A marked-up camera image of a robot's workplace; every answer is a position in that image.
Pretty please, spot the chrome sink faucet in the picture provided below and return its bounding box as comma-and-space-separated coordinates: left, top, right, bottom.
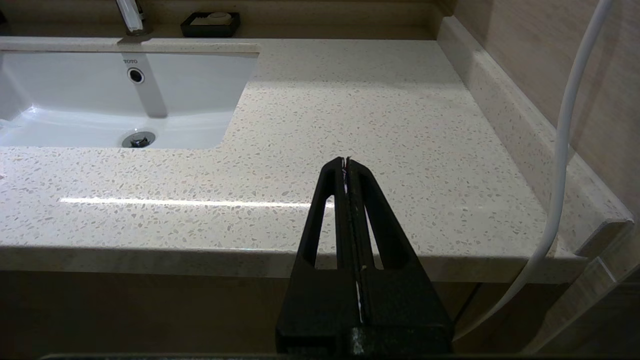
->
115, 0, 153, 37

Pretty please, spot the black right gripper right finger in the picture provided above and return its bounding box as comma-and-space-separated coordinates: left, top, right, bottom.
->
347, 157, 454, 355

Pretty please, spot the round beige soap bar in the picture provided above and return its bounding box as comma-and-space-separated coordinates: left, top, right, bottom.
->
192, 12, 233, 26

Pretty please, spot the white ceramic sink basin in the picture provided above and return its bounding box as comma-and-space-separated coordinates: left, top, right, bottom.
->
0, 37, 262, 151

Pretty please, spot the chrome sink drain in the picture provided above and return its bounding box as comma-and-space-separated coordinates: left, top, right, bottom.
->
121, 131, 157, 149

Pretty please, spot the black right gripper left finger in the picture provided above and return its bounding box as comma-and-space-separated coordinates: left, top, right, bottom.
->
276, 157, 362, 355

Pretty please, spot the black square soap dish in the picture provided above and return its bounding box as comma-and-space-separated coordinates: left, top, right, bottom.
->
180, 11, 241, 39

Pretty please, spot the white cable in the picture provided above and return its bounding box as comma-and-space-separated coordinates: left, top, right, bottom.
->
452, 0, 615, 342

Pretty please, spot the wooden vanity cabinet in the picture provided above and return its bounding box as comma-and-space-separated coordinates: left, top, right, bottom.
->
0, 270, 576, 358

